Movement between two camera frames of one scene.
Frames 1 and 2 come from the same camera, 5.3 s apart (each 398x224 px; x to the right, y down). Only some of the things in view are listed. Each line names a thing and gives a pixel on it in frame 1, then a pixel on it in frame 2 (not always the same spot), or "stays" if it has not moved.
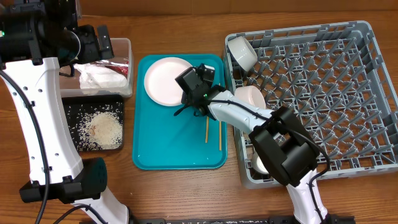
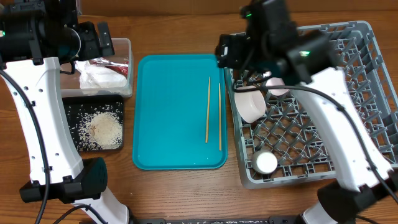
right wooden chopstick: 220,132 stays
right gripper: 185,102 to 231,51
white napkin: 97,76 stays
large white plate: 160,81 to 275,81
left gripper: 92,52 stays
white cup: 258,164 stays
